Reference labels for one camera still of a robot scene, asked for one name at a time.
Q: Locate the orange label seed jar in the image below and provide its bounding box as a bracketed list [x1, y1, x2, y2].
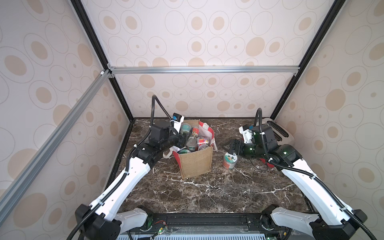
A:
[223, 153, 238, 170]

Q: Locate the burlap canvas bag red lining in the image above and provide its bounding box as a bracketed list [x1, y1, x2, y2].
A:
[163, 120, 217, 179]

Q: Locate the teal label seed jar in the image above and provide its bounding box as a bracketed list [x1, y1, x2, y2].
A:
[180, 123, 192, 135]

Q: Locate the clear small seed jar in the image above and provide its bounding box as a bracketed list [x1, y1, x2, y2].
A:
[197, 137, 210, 151]

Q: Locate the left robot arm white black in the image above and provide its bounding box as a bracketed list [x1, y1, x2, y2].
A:
[67, 95, 184, 240]

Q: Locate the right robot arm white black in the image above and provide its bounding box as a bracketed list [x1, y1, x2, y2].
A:
[228, 109, 376, 240]

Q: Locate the silver top can in bag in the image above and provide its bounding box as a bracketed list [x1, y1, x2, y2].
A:
[186, 136, 198, 152]

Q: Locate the red silver toaster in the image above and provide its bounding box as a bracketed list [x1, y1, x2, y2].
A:
[259, 117, 296, 169]

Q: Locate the purple flower label jar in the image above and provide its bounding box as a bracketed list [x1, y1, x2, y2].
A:
[178, 148, 191, 155]

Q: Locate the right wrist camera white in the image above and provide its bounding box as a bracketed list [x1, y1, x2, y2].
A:
[239, 125, 254, 144]

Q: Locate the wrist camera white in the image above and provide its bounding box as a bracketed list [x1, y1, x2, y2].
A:
[171, 113, 185, 133]
[239, 125, 254, 144]

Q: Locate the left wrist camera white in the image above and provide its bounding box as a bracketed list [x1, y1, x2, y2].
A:
[171, 113, 185, 133]

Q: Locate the silver horizontal rail back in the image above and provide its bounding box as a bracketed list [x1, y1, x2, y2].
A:
[111, 66, 300, 75]

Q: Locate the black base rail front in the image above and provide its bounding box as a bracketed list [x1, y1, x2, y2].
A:
[78, 212, 337, 240]

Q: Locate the silver diagonal rail left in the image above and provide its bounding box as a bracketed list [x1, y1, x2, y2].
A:
[1, 70, 111, 225]

